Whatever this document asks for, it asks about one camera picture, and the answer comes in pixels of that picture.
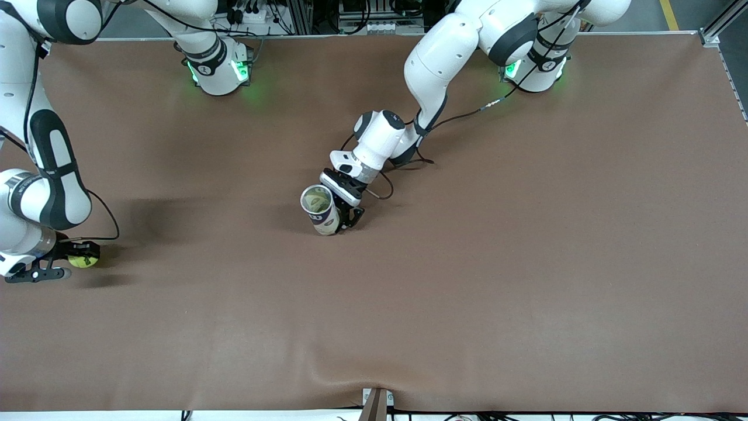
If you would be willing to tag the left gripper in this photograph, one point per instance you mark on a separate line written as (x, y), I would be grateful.
(355, 191)

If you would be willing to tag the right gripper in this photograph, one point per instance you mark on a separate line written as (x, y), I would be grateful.
(63, 249)

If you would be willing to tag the yellow tennis ball black print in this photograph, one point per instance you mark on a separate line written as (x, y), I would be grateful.
(82, 263)

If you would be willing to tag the white blue tennis ball can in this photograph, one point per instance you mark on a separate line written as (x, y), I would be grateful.
(326, 221)

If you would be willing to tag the plain yellow tennis ball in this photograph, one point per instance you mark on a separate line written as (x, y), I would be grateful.
(318, 203)

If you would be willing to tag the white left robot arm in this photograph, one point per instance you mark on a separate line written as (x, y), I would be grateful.
(438, 58)

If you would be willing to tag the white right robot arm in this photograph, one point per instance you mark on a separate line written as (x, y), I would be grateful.
(58, 175)

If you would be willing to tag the brown table cover cloth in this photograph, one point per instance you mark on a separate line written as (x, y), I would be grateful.
(374, 304)

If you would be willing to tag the white power strip with plugs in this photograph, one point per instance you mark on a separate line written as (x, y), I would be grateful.
(248, 14)

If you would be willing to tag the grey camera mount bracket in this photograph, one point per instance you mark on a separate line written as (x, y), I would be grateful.
(377, 403)

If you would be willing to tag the aluminium frame post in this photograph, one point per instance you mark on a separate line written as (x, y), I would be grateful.
(710, 38)

